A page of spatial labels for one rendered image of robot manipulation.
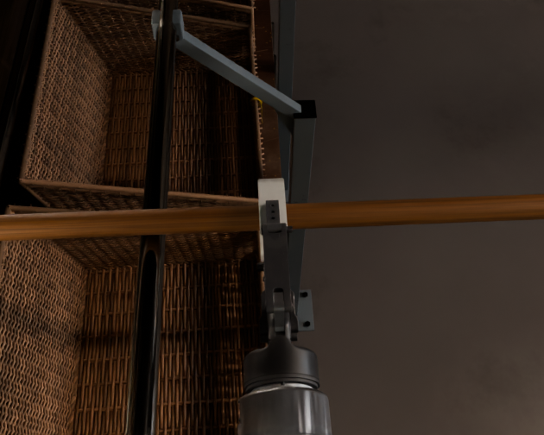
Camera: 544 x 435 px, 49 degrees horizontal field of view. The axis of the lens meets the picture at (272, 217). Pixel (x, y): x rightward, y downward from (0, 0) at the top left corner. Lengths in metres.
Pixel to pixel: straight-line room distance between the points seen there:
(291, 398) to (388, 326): 1.40
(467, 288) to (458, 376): 0.30
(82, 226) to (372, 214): 0.33
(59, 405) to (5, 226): 0.59
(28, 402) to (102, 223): 0.55
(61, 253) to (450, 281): 1.26
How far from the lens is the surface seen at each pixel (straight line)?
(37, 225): 0.72
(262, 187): 0.67
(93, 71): 1.66
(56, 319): 1.27
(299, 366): 0.59
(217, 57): 1.02
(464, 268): 2.10
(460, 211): 0.72
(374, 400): 1.87
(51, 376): 1.24
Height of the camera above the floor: 1.79
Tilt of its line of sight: 58 degrees down
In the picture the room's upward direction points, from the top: straight up
